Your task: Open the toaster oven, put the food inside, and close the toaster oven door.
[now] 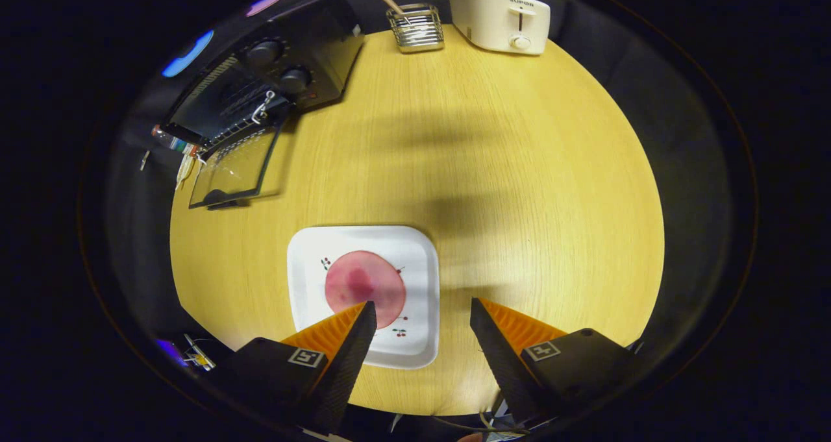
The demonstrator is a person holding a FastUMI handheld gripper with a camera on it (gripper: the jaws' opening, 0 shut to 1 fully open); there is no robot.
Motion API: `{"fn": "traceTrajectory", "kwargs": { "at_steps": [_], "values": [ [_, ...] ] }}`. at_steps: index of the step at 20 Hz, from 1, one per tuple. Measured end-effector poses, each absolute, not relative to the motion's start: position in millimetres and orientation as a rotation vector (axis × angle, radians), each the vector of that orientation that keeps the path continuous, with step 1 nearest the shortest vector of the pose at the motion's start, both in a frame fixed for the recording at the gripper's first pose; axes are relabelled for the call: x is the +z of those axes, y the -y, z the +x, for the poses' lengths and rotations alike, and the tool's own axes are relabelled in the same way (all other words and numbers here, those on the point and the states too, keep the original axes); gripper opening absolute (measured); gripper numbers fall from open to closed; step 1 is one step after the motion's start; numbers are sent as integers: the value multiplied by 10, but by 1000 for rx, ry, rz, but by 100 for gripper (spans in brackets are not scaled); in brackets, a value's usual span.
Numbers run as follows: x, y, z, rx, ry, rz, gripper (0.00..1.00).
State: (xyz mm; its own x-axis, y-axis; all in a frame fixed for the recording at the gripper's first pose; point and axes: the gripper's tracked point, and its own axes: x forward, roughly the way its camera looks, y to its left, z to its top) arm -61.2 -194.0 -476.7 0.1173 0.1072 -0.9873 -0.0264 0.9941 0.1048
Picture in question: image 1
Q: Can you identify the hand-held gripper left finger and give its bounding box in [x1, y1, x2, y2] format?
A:
[227, 301, 378, 434]

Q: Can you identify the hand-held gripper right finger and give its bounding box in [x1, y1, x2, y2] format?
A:
[469, 297, 641, 427]

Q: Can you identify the pink round ham slice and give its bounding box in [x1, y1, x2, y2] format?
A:
[325, 251, 407, 330]

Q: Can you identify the white square plate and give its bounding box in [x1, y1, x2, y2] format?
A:
[287, 225, 440, 370]

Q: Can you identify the black toaster oven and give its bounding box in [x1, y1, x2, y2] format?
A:
[159, 0, 366, 210]

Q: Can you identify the white pop-up toaster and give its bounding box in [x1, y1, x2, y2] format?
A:
[447, 0, 551, 56]

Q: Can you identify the small yellow white object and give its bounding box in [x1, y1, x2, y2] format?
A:
[183, 334, 216, 372]

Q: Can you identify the white utensil packet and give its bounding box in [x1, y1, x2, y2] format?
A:
[175, 153, 199, 191]

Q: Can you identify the white cord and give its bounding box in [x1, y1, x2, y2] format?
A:
[252, 90, 277, 126]

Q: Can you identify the wire oven rack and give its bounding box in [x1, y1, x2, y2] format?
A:
[195, 82, 290, 149]

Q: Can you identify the metal wire holder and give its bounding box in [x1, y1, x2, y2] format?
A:
[386, 3, 445, 54]

